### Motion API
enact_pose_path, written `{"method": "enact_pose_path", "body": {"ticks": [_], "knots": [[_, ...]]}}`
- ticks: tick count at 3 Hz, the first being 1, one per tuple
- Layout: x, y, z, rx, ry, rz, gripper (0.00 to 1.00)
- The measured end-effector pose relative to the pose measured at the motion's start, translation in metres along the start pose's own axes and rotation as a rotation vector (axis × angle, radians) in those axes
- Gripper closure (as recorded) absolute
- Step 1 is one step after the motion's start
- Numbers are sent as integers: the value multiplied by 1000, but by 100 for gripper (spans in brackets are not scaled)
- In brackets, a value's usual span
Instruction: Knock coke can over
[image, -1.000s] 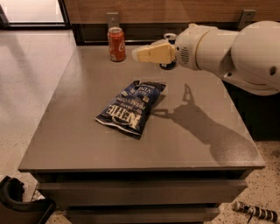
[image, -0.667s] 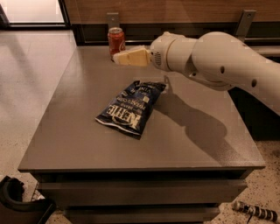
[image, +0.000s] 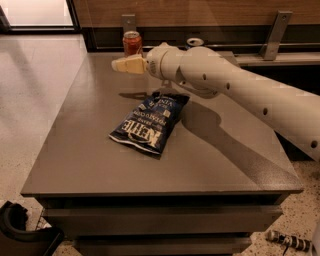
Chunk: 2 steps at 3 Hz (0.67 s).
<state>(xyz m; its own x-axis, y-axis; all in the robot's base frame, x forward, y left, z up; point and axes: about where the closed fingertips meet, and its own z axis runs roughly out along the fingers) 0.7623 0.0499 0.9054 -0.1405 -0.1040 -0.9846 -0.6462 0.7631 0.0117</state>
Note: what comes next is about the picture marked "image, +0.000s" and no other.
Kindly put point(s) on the black white striped cylinder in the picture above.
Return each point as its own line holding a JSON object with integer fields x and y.
{"x": 288, "y": 240}

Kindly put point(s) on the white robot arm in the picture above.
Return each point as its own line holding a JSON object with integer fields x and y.
{"x": 292, "y": 112}

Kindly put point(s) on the red coke can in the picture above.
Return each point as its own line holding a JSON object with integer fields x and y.
{"x": 132, "y": 43}

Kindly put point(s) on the grey drawer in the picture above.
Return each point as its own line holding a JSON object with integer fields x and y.
{"x": 177, "y": 246}
{"x": 162, "y": 220}

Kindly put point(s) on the grey drawer cabinet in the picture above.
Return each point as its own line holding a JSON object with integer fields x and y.
{"x": 135, "y": 167}

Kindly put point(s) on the lower grey drawer front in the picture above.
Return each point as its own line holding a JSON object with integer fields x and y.
{"x": 177, "y": 246}

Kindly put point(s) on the blue pepsi can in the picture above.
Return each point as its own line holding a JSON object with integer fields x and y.
{"x": 194, "y": 42}

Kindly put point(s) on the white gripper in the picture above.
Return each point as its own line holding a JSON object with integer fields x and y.
{"x": 155, "y": 63}

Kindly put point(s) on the blue kettle chips bag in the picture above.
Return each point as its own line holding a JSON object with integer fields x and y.
{"x": 149, "y": 125}

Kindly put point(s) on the left metal wall bracket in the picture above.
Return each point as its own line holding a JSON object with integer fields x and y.
{"x": 128, "y": 22}

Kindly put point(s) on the upper grey drawer front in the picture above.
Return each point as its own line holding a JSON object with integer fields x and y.
{"x": 162, "y": 220}

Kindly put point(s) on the right metal wall bracket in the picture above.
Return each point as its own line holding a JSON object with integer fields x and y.
{"x": 270, "y": 48}

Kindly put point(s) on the metal wall bracket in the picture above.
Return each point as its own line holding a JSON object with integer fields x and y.
{"x": 128, "y": 22}
{"x": 270, "y": 48}

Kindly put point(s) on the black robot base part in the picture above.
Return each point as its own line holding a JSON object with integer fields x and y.
{"x": 15, "y": 240}

